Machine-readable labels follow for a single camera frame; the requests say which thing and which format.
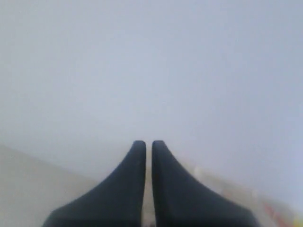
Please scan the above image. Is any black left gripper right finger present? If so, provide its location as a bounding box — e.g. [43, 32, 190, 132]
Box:
[152, 140, 260, 227]

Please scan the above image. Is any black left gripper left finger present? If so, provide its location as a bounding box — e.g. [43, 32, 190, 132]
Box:
[43, 140, 146, 227]

